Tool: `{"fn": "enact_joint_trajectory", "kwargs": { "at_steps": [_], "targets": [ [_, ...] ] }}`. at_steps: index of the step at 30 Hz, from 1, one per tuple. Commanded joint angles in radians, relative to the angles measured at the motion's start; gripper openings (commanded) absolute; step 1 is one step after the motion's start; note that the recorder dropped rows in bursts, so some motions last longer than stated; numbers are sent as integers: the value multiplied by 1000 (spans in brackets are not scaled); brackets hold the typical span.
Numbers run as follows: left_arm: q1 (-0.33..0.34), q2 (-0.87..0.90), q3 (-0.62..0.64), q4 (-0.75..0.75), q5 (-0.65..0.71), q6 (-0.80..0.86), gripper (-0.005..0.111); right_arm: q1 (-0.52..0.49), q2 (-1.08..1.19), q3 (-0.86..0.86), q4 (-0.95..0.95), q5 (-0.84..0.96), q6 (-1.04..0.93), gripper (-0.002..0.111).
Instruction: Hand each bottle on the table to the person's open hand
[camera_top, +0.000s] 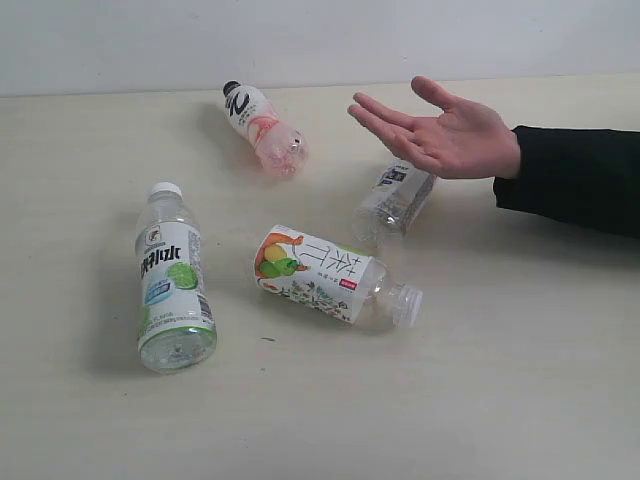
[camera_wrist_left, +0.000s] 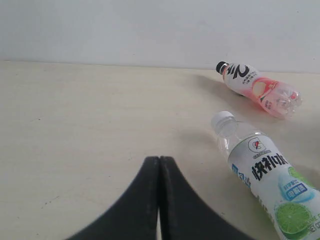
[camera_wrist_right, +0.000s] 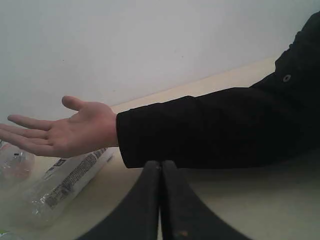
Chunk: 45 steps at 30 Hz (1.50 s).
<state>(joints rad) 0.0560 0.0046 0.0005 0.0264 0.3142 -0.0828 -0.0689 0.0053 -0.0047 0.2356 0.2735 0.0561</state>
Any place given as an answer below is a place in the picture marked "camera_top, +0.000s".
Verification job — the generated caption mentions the person's open hand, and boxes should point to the person's open hand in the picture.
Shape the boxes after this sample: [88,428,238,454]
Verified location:
[348,76,521,180]

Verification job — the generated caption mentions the pink peach drink bottle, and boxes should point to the pink peach drink bottle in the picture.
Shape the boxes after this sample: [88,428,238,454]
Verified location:
[222,80,309,179]

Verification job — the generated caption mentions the clear bottle dark label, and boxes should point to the clear bottle dark label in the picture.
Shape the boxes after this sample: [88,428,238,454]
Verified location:
[353,159,438,248]

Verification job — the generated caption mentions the lime sports drink bottle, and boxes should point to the lime sports drink bottle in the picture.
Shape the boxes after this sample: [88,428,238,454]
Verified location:
[135,182,217,374]

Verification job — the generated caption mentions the black sleeved forearm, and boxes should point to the black sleeved forearm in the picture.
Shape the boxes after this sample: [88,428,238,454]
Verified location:
[493,126,639,239]

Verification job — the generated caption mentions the tea bottle fruit label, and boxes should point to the tea bottle fruit label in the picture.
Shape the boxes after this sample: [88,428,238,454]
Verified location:
[251,225,423,330]

